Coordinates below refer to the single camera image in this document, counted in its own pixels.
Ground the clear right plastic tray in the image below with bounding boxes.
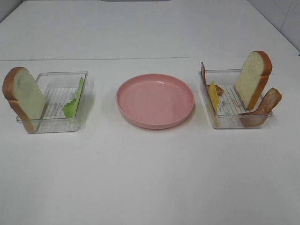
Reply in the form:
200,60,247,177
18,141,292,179
199,69,272,129

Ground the green lettuce leaf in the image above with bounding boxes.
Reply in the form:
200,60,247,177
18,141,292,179
63,78,84,118

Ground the clear left plastic tray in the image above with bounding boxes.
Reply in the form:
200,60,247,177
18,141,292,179
16,71,93,134

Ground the clear plastic tray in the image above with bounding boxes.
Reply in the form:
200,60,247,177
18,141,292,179
16,71,93,134
199,69,272,129

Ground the pink round plate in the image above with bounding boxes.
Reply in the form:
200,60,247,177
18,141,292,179
116,74,195,129

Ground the bacon strip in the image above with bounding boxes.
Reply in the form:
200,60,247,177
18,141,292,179
240,88,282,128
201,61,224,96

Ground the bread slice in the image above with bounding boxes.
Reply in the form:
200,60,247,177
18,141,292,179
234,50,272,110
2,67,46,133

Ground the yellow cheese slice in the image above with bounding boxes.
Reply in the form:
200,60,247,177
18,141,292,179
208,81,220,128

